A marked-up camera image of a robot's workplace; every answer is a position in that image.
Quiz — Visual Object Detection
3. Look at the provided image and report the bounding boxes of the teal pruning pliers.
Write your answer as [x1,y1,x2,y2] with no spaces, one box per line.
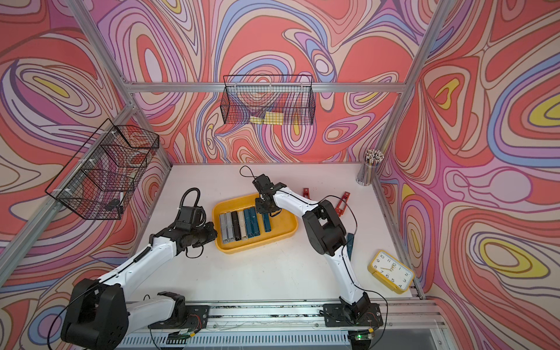
[244,209,254,239]

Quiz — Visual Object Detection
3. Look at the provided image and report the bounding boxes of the beige pruning pliers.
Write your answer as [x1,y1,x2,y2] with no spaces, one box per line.
[237,210,248,240]

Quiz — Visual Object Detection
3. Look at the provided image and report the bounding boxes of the yellow storage tray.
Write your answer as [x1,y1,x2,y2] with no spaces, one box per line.
[212,194,298,254]

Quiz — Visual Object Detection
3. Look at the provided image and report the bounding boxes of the grey pruning pliers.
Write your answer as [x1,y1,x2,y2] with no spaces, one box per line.
[220,213,229,244]
[225,212,235,243]

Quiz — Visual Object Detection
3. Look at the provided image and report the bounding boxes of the black pruning pliers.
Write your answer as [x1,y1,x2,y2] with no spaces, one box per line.
[231,211,242,242]

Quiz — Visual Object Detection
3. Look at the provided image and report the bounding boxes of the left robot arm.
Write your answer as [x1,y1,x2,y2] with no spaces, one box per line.
[61,206,217,349]

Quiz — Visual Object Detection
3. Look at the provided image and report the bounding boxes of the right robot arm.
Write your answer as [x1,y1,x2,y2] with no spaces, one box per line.
[252,174,370,324]

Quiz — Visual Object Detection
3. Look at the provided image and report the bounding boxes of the red pruning pliers right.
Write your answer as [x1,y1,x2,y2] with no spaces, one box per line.
[335,192,351,217]

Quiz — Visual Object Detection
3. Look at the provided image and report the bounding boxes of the yellow sticky notes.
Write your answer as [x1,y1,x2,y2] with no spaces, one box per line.
[249,112,284,125]

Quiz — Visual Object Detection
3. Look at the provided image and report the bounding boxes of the cup of metal rods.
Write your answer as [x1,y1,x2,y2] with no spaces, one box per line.
[356,150,384,186]

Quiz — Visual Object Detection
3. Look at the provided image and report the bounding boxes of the yellow dial object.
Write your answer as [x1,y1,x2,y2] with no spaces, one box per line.
[367,250,415,294]

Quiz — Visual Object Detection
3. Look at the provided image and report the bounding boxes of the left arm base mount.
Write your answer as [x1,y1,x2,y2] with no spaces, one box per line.
[150,291,210,333]

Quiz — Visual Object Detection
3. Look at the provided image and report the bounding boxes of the black wire basket back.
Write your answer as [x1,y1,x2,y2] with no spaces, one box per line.
[220,74,316,125]

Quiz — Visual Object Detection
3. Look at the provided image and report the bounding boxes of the black wire basket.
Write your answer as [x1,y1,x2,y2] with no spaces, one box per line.
[45,119,160,220]
[220,74,316,125]

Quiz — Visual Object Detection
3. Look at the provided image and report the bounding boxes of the black wire basket left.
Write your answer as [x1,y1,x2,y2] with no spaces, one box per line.
[45,119,160,220]

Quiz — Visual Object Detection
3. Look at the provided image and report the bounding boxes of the aluminium frame post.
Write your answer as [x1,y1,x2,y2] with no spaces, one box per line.
[65,0,174,169]

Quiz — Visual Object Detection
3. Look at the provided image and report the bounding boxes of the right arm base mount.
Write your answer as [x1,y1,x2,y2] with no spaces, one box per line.
[319,292,384,330]

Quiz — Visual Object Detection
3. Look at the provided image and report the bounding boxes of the aluminium rail base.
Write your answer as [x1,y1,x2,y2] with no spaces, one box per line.
[115,300,458,349]

